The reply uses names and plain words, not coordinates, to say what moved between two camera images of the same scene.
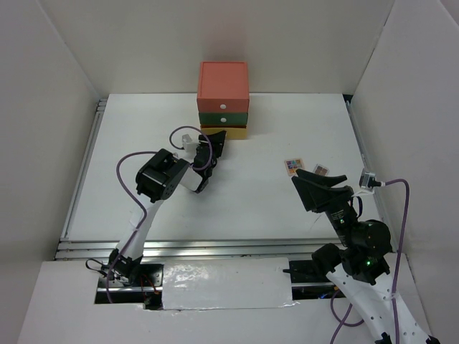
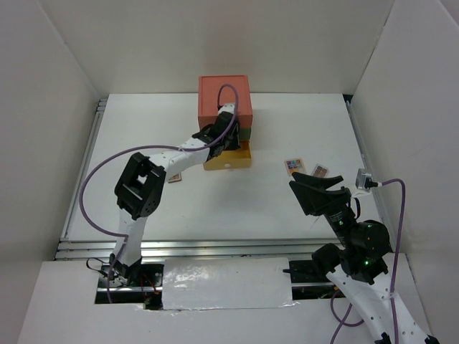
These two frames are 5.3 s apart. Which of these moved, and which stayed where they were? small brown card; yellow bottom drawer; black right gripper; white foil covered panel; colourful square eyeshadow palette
Moved: yellow bottom drawer
Stayed: white foil covered panel; colourful square eyeshadow palette; small brown card; black right gripper
